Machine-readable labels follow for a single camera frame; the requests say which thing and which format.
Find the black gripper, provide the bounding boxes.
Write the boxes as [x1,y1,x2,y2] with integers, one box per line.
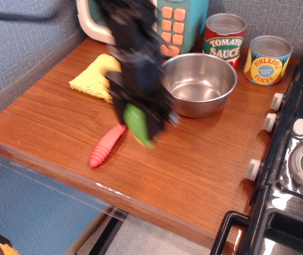
[105,47,179,140]

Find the green yellow toy corn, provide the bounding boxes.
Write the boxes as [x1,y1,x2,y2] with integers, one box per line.
[123,103,154,149]

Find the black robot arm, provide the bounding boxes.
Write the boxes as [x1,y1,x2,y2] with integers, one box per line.
[96,1,179,147]

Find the yellow folded cloth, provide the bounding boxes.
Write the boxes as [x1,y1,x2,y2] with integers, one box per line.
[69,54,121,103]

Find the stainless steel bowl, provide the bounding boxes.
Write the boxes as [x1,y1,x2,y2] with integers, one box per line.
[162,53,238,118]

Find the teal toy microwave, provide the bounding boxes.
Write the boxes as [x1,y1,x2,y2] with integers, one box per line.
[76,0,209,57]

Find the tomato sauce can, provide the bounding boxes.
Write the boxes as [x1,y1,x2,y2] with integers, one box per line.
[203,13,247,70]

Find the white stove knob front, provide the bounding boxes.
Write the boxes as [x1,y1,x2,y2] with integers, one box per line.
[246,159,261,182]

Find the white stove knob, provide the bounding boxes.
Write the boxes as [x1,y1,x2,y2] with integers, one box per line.
[271,93,284,112]
[246,159,261,182]
[263,113,277,133]

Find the white stove knob middle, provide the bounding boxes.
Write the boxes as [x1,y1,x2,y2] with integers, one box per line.
[263,113,277,133]

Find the pineapple slices can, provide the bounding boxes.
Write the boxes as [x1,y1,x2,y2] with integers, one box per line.
[244,35,293,86]

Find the white stove knob rear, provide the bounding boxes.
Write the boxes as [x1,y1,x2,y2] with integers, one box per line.
[271,93,284,112]

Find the black toy stove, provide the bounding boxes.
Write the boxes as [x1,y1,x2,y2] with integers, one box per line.
[211,55,303,254]

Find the orange fuzzy object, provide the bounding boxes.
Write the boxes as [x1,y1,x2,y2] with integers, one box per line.
[0,243,19,255]

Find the red handled metal spoon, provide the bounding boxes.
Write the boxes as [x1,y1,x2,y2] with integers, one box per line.
[89,124,126,168]

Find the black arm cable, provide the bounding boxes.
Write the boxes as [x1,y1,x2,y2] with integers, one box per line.
[0,6,59,23]

